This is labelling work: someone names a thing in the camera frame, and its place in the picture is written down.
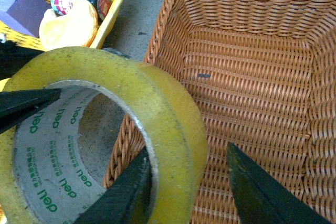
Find panda figurine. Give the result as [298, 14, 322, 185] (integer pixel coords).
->
[1, 33, 43, 80]

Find brown wicker basket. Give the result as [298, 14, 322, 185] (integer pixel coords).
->
[101, 0, 336, 224]

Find purple foam cube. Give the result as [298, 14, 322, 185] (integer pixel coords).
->
[1, 0, 51, 38]

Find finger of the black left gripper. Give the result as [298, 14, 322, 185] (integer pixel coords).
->
[1, 89, 61, 133]

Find toy bread bun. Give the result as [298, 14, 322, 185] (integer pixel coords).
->
[39, 0, 98, 50]

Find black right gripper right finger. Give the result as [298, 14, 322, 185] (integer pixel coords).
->
[227, 143, 330, 223]

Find yellow packing tape roll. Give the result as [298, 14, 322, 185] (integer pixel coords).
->
[1, 47, 207, 223]

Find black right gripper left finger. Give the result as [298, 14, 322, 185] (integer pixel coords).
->
[75, 147, 152, 223]

